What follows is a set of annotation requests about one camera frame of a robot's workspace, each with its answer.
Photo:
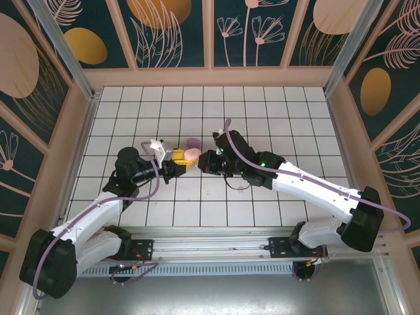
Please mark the small electronics board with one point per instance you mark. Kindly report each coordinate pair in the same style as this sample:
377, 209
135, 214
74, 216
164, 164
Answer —
320, 260
123, 266

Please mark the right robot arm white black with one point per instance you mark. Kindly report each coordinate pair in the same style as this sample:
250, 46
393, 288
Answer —
311, 187

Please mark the pink earbud charging case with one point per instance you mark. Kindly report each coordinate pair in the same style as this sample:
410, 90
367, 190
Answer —
192, 153

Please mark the aluminium side rail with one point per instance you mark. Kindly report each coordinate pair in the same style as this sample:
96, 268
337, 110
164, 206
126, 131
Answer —
337, 131
86, 131

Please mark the aluminium frame post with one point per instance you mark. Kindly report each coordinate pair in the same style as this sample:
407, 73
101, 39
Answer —
65, 49
351, 49

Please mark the purple earbud charging case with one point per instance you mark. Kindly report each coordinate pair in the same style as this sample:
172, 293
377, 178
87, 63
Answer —
193, 141

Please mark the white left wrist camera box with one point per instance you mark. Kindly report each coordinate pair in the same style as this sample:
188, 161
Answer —
160, 149

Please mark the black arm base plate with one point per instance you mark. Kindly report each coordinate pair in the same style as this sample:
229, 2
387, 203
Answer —
279, 247
144, 247

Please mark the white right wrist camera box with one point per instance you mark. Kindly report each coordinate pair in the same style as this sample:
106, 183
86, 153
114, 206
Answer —
219, 132

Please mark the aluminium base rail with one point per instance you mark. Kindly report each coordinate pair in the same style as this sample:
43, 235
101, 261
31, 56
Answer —
210, 243

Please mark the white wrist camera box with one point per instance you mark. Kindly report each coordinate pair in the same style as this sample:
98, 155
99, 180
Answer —
160, 149
219, 132

